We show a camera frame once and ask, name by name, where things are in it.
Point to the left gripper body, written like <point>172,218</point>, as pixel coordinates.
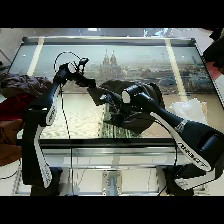
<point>83,80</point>

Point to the black garment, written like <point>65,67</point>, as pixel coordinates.
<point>140,121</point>
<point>215,50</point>

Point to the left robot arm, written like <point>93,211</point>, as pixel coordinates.
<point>36,115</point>

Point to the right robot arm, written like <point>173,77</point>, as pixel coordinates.
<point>200,133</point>

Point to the brown garment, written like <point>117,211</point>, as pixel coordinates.
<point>23,85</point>

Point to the red garment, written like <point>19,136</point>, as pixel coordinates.
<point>13,106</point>
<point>215,75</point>

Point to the orange-brown garment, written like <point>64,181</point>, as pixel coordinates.
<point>8,140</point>

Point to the white garment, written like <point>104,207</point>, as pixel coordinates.
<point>188,111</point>

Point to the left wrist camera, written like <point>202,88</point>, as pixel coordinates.
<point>83,61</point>

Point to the silver frame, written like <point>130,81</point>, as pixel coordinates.
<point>111,181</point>

